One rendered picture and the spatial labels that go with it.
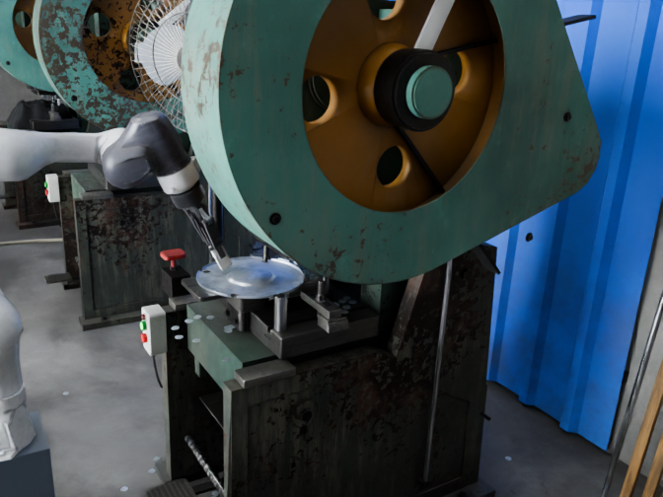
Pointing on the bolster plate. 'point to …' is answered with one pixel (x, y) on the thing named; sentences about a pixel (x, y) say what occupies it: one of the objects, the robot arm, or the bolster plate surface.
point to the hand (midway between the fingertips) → (220, 255)
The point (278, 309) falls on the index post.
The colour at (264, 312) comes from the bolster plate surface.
